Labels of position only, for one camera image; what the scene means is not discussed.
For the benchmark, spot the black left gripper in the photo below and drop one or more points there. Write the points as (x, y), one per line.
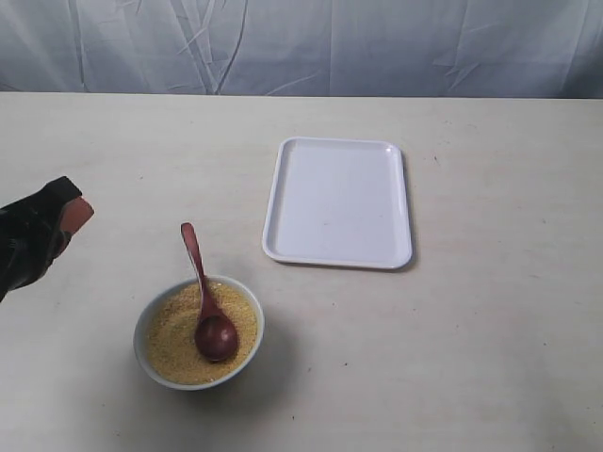
(36, 229)

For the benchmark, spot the dark red wooden spoon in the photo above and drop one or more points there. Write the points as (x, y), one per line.
(215, 336)

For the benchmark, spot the white ceramic bowl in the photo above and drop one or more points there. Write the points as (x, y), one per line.
(143, 362)

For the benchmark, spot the yellow millet grains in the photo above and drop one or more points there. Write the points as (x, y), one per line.
(169, 343)

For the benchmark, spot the white rectangular plastic tray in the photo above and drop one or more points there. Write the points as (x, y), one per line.
(339, 202)

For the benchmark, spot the grey-white backdrop curtain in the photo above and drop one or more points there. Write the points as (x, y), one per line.
(541, 49)

